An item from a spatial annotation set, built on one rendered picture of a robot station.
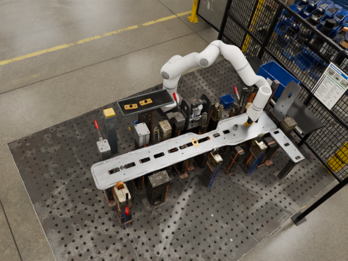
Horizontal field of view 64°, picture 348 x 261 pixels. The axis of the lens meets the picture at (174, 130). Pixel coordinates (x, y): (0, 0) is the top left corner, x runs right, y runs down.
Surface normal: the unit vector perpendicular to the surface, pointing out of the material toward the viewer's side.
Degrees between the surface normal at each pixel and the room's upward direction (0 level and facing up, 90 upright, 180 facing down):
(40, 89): 0
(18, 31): 0
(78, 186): 0
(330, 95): 90
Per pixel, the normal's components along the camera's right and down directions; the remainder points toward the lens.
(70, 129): 0.11, -0.62
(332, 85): -0.89, 0.29
